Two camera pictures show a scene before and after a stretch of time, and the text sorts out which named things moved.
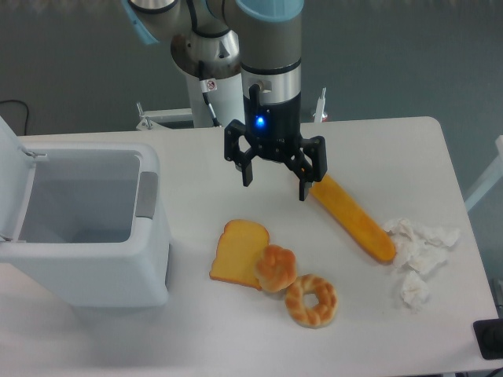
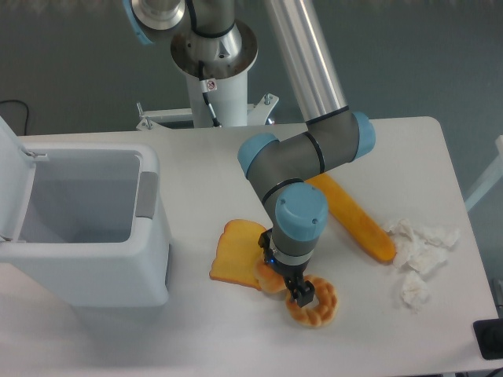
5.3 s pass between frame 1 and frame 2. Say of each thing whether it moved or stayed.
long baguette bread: stayed
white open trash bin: stayed
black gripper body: moved
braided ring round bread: stayed
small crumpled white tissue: stayed
